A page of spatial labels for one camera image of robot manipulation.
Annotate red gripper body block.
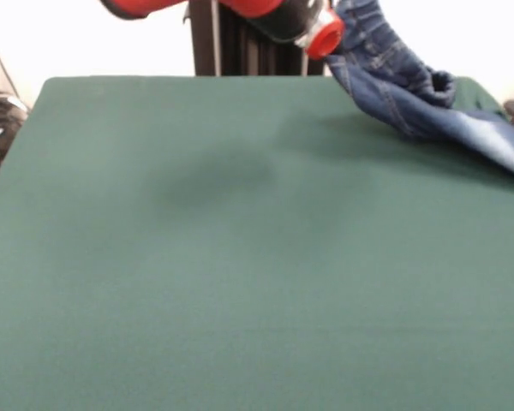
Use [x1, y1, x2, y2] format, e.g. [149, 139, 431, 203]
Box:
[303, 19, 347, 60]

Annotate blue denim jeans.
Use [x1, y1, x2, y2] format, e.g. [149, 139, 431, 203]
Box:
[323, 0, 514, 181]

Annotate dark green table cloth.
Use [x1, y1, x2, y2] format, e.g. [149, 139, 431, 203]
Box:
[0, 75, 514, 411]

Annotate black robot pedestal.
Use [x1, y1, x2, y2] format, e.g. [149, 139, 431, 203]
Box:
[182, 0, 326, 77]

